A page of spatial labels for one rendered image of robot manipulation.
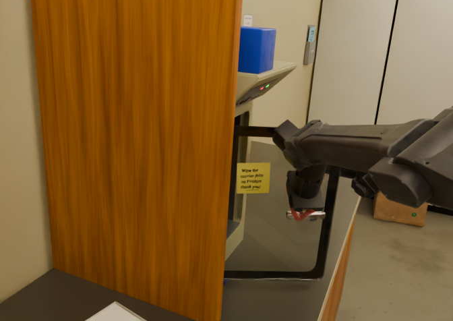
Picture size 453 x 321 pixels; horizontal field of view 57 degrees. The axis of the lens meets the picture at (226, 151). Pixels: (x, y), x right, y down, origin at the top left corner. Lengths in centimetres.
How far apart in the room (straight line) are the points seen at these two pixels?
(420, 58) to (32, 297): 343
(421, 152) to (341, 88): 359
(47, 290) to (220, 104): 67
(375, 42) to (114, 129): 320
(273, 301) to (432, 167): 80
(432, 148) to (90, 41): 73
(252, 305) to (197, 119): 51
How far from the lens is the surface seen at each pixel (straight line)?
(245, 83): 87
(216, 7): 80
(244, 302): 112
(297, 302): 114
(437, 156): 40
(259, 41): 87
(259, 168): 96
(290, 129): 85
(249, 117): 119
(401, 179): 41
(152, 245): 101
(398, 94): 396
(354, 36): 394
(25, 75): 110
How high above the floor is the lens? 163
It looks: 19 degrees down
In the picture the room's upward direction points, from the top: 4 degrees clockwise
